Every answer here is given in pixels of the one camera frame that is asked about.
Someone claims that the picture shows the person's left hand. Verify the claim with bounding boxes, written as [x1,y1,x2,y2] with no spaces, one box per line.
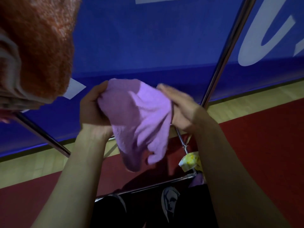
[79,80,114,138]

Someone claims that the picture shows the person's right hand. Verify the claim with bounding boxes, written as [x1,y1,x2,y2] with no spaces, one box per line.
[156,83,211,134]

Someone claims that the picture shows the purple towel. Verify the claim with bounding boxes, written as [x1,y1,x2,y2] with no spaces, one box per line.
[97,78,174,173]
[188,172,206,188]

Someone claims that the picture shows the yellow white cloth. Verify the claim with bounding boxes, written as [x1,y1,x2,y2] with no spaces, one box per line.
[178,151,204,173]

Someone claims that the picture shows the metal drying rack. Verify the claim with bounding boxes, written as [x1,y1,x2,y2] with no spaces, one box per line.
[10,0,258,203]

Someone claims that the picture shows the orange patterned towel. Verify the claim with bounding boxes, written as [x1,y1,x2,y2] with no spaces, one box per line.
[0,0,82,111]

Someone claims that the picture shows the pink towel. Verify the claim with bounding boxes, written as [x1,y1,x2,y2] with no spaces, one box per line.
[0,111,12,124]

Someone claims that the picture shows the person's left forearm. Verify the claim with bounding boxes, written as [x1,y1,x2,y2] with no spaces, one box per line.
[31,127,113,228]

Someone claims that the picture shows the person's right forearm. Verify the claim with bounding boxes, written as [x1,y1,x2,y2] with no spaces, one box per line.
[192,117,291,228]

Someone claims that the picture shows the person's right grey shoe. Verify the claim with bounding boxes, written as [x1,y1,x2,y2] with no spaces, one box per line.
[161,186,181,223]

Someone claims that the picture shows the person's grey shoe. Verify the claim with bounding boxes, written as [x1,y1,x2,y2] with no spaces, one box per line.
[108,193,127,213]
[161,186,181,223]

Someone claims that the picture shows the person's left grey shoe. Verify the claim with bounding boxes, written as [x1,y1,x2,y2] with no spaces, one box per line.
[108,193,127,213]

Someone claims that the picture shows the person's black trousers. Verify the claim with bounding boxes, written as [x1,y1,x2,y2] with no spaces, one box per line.
[89,180,219,228]

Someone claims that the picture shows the blue banner with white print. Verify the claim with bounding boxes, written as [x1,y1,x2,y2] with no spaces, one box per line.
[0,0,304,158]

